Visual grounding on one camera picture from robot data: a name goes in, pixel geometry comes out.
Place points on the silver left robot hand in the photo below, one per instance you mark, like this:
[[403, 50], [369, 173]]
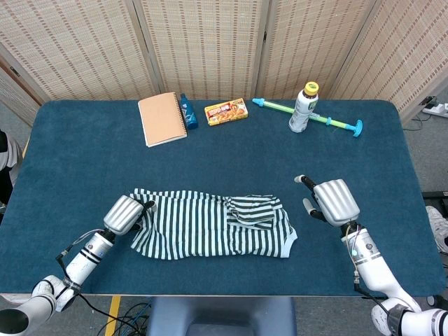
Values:
[[122, 215]]

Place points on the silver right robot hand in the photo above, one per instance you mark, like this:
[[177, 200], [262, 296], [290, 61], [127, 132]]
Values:
[[336, 203]]

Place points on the green white striped T-shirt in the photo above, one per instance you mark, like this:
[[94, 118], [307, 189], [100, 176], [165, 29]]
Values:
[[196, 227]]

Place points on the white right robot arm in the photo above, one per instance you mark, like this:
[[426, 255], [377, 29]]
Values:
[[371, 266]]

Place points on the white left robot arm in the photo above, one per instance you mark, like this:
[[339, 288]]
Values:
[[85, 260]]

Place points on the blue robot base seat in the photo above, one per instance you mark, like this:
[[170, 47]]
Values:
[[220, 315]]

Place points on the blue carpet table cover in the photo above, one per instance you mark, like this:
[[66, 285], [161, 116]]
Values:
[[87, 168]]

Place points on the white bottle yellow cap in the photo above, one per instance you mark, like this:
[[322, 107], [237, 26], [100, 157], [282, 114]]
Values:
[[301, 112]]

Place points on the black metal bar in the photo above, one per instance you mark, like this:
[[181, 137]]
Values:
[[435, 195]]

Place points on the yellow floor tape strip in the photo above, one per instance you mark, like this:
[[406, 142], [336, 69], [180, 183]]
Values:
[[112, 315]]

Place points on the tan spiral notebook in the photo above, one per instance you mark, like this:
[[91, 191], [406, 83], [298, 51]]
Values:
[[161, 119]]

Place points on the green blue water squirter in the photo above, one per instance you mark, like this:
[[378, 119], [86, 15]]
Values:
[[274, 105]]

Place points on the small blue bottle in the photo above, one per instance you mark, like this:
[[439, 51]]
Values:
[[189, 113]]

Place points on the person in black white clothes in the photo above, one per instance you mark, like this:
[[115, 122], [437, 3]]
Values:
[[7, 157]]

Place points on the white power strip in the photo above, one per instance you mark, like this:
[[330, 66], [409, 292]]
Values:
[[437, 109]]

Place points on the black caster wheel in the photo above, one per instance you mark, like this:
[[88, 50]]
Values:
[[435, 301]]

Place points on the yellow curry box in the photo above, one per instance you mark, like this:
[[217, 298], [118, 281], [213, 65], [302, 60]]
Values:
[[227, 112]]

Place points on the bamboo folding screen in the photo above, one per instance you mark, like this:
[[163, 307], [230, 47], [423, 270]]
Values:
[[210, 45]]

